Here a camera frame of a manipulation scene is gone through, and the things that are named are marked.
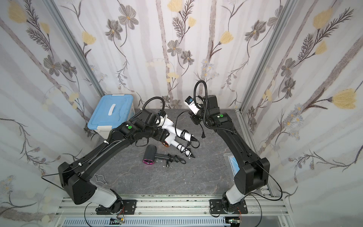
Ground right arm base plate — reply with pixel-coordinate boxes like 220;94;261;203
209;199;248;215

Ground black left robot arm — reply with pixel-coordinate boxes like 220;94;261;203
57;121;170;214

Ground white vented cable duct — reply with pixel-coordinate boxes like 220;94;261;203
60;217;230;227

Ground dark grey pink hair dryer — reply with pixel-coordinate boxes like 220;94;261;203
142;145;170;165

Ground metal wire tongs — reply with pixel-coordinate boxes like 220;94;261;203
94;173;107;184

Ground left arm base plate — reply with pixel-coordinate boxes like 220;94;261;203
95;200;137;215

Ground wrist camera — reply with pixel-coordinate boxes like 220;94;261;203
184;96;200;115
134;96;166;127

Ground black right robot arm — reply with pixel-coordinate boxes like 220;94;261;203
191;108;274;214

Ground blue face mask pack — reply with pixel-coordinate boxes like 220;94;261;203
224;153;240;179

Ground blue lid storage box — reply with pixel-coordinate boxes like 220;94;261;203
87;94;135;139

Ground white hair dryer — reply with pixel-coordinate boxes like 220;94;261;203
163;140;195;158
156;115;197;142

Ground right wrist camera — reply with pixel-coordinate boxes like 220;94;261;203
184;96;200;115

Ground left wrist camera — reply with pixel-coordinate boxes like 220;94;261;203
134;96;166;127

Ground aluminium rail frame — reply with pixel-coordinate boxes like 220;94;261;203
51;195;293;227

